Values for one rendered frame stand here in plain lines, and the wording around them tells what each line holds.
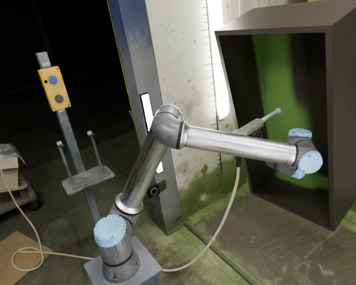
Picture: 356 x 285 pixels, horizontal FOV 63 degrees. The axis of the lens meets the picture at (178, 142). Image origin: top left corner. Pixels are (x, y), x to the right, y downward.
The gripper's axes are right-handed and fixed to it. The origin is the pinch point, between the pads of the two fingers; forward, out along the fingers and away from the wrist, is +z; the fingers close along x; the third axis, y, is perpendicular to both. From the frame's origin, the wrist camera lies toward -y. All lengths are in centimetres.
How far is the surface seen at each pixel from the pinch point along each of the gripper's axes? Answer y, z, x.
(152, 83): -12, 79, 8
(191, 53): -23, 76, 44
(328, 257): 106, -42, 50
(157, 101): 2, 77, 8
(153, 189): 66, 70, -13
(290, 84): -10, 4, 57
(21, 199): 115, 217, -88
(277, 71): -17, 13, 56
